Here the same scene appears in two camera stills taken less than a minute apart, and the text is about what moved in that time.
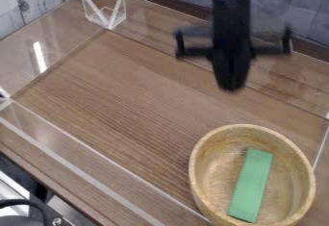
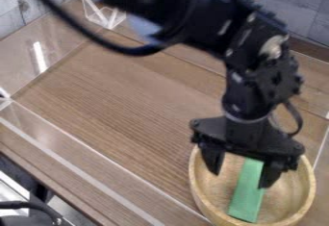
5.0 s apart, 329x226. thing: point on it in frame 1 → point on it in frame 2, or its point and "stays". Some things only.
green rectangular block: [247, 196] stays
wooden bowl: [214, 167] stays
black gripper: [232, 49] → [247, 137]
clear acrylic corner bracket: [107, 17] stays
